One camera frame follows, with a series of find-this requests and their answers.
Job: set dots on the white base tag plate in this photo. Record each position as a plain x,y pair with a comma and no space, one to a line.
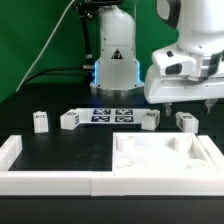
110,115

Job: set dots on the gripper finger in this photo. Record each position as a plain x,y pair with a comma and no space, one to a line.
210,103
168,109

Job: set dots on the white U-shaped obstacle fence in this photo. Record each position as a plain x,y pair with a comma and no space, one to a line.
107,183

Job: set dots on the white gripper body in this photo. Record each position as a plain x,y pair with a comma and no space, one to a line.
169,89

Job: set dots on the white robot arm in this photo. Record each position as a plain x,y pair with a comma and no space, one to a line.
190,69

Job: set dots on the white square tabletop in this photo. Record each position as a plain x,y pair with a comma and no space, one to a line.
155,153

